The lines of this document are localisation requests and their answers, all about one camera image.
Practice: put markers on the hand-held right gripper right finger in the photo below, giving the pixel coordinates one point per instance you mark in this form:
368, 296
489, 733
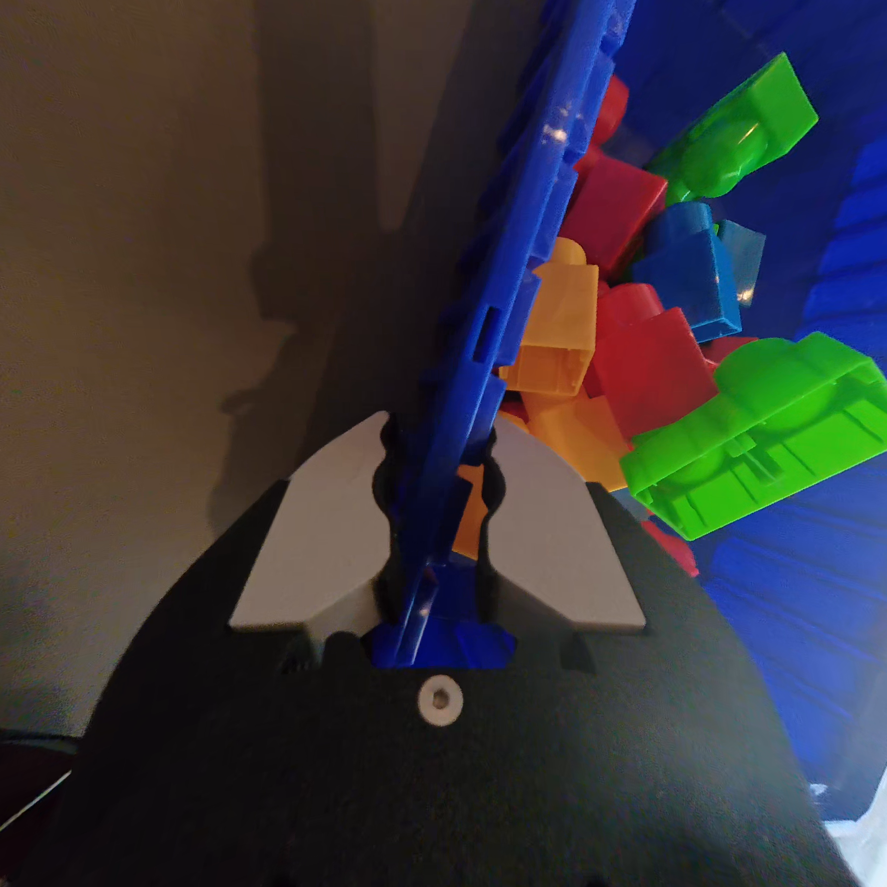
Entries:
554, 554

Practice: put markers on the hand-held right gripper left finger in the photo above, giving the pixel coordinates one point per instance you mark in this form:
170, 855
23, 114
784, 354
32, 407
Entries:
312, 547

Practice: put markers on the pile of colourful mega blocks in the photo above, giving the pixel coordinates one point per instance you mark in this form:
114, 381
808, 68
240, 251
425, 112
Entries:
644, 374

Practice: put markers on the blue plastic bin with blocks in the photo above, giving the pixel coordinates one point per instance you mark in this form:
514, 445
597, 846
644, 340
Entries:
526, 208

